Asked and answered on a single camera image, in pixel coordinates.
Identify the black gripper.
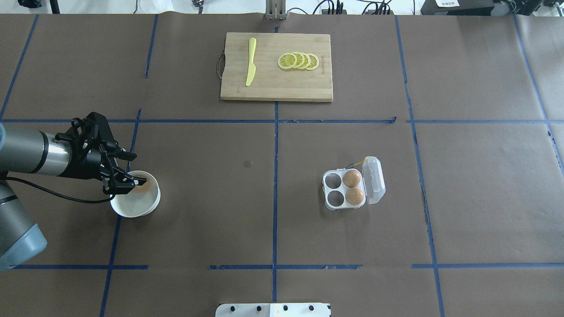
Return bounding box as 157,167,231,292
54,112,147,193

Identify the brown egg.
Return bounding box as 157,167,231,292
342,169,362,188
131,179,152,193
345,188,365,206

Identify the white round bowl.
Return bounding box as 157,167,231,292
110,170,161,218

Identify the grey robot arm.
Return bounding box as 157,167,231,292
0,112,147,272

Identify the white clear egg box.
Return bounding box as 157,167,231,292
322,156,386,211

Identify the yellow plastic knife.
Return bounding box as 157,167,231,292
245,37,256,87

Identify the wooden cutting board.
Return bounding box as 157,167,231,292
220,32,333,103

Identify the lemon slice front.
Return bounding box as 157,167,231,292
277,53,298,70

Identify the lemon slice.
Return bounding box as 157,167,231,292
306,54,319,71
298,53,311,70
292,52,302,69
277,53,298,70

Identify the lemon slice back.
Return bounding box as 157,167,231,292
306,54,319,71

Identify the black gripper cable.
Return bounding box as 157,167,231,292
0,176,116,204

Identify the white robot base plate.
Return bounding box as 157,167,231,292
215,302,332,317

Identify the aluminium frame post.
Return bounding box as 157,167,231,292
264,0,287,20

